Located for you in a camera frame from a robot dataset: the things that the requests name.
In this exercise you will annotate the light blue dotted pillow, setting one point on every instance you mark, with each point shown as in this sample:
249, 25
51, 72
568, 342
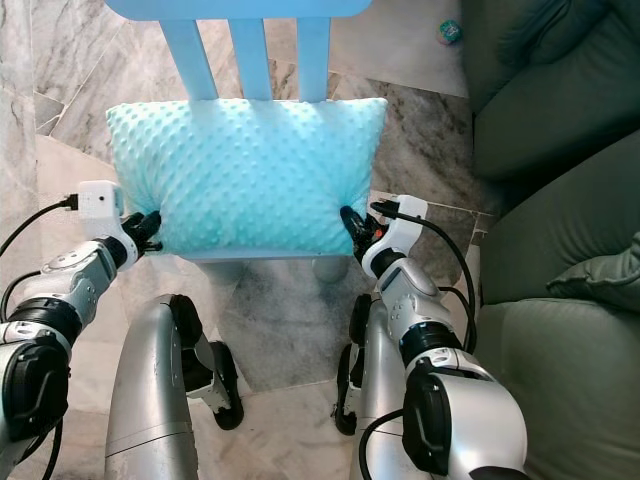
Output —
250, 175

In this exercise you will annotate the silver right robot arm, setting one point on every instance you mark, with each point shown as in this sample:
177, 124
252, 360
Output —
480, 420

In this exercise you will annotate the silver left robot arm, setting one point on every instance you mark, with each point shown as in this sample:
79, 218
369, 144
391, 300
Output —
75, 275

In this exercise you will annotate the dark green leather sofa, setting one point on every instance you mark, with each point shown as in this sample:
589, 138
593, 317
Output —
550, 110

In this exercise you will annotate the silver left robot leg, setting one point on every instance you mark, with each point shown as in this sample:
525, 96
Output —
150, 390

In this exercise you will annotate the silver robot leg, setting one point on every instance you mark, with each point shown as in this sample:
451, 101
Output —
380, 400
150, 390

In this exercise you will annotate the black left robot foot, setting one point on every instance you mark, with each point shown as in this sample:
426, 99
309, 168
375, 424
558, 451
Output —
225, 385

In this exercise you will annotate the silver right robot leg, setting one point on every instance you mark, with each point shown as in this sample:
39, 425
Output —
380, 400

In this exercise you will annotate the light blue wooden chair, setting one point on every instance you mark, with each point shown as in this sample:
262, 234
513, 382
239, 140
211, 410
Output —
250, 55

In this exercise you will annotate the small green white ball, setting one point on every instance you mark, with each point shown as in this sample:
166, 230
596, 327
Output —
450, 32

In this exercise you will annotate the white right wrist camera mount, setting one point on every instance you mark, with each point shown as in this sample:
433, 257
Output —
405, 225

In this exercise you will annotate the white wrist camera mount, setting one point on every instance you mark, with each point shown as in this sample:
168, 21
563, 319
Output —
98, 203
405, 225

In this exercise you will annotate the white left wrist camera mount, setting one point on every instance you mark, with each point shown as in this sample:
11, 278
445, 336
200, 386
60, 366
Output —
98, 203

